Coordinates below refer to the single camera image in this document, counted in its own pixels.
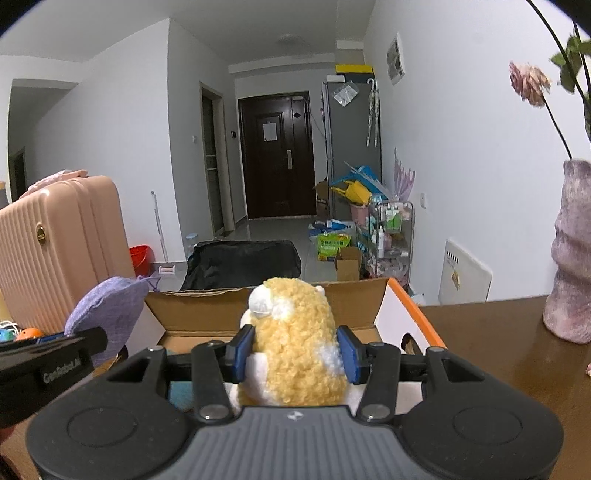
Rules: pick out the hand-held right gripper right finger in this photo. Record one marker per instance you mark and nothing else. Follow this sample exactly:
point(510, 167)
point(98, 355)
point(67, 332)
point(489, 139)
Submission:
point(348, 355)

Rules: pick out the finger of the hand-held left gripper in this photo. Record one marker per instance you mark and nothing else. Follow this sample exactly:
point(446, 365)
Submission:
point(69, 346)

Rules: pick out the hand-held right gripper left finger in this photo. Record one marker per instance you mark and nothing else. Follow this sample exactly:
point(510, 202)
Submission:
point(242, 350)

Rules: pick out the red printed cardboard box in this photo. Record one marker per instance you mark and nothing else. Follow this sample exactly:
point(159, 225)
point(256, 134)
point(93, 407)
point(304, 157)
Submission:
point(355, 304)

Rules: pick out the yellow plush toy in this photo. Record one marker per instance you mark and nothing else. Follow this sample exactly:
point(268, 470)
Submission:
point(295, 341)

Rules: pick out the purple knitted cloth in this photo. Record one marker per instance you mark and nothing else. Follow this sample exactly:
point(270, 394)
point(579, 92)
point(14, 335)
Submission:
point(106, 304)

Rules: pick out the orange mandarin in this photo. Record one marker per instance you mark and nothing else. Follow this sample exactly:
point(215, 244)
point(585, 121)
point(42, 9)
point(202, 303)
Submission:
point(31, 333)

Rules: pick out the small brown cardboard box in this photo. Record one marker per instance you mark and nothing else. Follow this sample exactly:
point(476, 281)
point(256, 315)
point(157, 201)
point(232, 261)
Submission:
point(348, 267)

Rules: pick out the black duffel bag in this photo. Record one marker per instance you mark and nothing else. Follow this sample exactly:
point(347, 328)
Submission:
point(240, 263)

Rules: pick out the pink ribbed suitcase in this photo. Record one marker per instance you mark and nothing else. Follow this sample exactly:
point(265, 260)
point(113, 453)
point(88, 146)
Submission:
point(60, 244)

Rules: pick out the green printed bag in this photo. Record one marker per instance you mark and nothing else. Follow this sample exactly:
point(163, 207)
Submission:
point(334, 247)

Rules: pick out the red bucket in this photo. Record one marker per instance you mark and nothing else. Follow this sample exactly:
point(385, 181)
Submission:
point(138, 258)

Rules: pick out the pink trash bin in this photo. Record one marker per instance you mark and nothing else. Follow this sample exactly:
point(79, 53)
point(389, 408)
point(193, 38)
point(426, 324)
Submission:
point(359, 212)

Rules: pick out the white mop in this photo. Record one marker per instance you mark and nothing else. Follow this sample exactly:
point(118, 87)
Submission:
point(159, 230)

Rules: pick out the yellow bag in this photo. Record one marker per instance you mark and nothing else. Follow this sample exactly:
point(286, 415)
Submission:
point(355, 191)

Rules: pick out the dark brown entrance door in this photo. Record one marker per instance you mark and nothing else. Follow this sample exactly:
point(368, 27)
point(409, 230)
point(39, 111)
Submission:
point(272, 184)

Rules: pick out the blue plastic bag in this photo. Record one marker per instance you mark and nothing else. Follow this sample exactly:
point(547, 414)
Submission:
point(364, 173)

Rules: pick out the grey interior door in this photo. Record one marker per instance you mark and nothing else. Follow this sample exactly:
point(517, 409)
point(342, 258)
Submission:
point(210, 161)

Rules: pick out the grey refrigerator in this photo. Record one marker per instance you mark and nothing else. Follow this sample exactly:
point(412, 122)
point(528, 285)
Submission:
point(346, 147)

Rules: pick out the clear folded umbrella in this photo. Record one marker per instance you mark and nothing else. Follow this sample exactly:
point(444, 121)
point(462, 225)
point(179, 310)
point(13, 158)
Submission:
point(371, 120)

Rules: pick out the purple textured vase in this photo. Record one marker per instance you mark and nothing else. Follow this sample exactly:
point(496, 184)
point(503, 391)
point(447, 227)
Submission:
point(572, 258)

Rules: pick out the clear pouch on refrigerator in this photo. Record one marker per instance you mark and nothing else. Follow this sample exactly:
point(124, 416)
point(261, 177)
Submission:
point(345, 94)

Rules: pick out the yellow flat box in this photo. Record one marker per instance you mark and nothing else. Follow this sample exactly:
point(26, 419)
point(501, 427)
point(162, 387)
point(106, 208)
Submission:
point(354, 69)

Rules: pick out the white wall panel box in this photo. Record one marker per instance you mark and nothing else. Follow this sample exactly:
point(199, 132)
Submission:
point(461, 277)

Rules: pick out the purple feathery wall decoration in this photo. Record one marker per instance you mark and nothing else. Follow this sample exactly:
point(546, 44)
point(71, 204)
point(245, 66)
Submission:
point(403, 175)

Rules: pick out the white wall fuse box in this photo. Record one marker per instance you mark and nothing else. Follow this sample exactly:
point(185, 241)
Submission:
point(396, 60)

